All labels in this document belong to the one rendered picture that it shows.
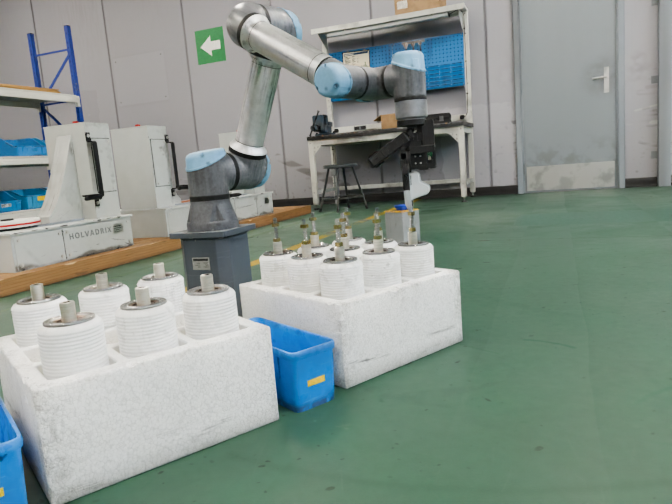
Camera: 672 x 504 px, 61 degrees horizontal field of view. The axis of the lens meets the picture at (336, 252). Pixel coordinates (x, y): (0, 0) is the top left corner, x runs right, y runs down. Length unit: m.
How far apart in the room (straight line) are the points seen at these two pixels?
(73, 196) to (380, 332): 2.56
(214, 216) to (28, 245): 1.56
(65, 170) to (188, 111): 4.32
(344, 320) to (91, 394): 0.50
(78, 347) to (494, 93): 5.73
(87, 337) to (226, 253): 0.77
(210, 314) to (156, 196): 2.91
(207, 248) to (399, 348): 0.65
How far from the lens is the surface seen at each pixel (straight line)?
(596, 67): 6.34
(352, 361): 1.20
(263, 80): 1.70
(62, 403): 0.94
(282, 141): 7.01
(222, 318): 1.03
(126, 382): 0.96
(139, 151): 3.95
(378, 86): 1.41
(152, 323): 0.98
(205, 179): 1.67
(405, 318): 1.30
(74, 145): 3.56
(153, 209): 3.90
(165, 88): 7.90
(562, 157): 6.29
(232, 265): 1.67
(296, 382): 1.10
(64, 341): 0.95
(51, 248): 3.18
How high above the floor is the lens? 0.46
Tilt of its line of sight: 9 degrees down
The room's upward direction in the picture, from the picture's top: 5 degrees counter-clockwise
